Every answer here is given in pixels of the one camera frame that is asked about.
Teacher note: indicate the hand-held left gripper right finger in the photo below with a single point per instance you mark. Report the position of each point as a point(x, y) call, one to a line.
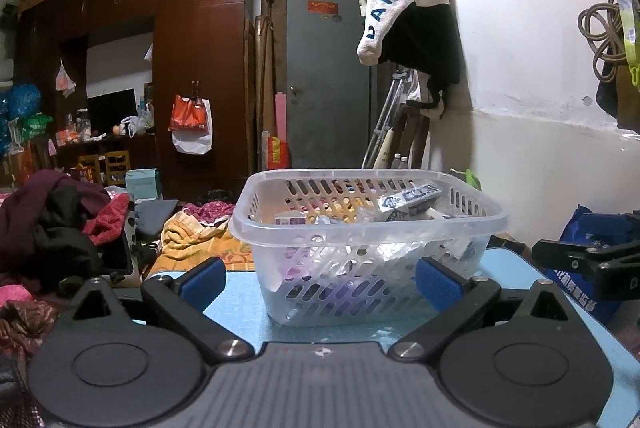
point(439, 284)

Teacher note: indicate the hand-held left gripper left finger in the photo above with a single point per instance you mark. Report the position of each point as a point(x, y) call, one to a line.
point(202, 282)

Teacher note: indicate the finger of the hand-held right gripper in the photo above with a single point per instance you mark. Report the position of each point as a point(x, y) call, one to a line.
point(610, 283)
point(565, 250)

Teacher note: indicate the blue and white box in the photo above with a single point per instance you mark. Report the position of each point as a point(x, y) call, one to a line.
point(410, 200)

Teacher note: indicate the white plastic basket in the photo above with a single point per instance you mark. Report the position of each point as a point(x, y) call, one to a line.
point(350, 239)

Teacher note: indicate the blue shopping bag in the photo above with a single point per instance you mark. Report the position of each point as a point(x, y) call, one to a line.
point(580, 228)

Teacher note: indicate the yellow blanket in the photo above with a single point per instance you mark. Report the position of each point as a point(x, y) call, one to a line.
point(195, 243)

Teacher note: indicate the magenta patterned cloth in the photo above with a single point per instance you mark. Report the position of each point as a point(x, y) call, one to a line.
point(210, 210)

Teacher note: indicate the grey cushion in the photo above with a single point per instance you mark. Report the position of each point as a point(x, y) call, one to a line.
point(157, 215)

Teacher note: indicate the teal box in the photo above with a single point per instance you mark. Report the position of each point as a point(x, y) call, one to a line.
point(144, 184)

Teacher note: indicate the red knit cloth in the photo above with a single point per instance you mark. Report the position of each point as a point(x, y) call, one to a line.
point(107, 218)

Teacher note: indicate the wooden chair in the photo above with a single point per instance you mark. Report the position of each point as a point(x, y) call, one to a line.
point(117, 163)
point(90, 166)

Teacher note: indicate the red packet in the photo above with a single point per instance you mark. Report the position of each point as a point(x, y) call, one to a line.
point(276, 153)

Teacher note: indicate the dark hanging bag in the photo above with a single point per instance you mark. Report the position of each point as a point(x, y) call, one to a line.
point(622, 103)

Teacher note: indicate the red and white plastic bag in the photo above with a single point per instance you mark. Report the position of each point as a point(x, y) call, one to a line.
point(192, 123)

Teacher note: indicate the dark maroon clothes pile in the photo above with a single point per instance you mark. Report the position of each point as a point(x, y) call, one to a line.
point(50, 218)

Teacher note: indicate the metal crutches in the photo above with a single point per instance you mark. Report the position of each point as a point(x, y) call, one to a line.
point(385, 123)

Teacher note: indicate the pink board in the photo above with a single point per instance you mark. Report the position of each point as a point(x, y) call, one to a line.
point(281, 113)

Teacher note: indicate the black monitor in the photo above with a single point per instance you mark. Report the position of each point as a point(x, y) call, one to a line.
point(112, 111)

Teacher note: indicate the wooden poles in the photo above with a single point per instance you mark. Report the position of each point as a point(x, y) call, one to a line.
point(264, 83)

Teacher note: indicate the green printed bag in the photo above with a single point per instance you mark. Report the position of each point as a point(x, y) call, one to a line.
point(35, 126)

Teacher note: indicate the grey metal door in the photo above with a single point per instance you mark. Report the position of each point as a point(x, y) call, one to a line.
point(325, 83)

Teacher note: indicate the white and black jacket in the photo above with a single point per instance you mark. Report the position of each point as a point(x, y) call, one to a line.
point(425, 43)

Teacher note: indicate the small white plastic bag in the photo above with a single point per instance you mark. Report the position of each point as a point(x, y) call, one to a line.
point(65, 81)

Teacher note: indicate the brown wooden wardrobe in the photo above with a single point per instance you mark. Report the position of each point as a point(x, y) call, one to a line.
point(215, 33)

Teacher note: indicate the blue plastic bag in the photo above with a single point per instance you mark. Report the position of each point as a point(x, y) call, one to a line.
point(20, 101)

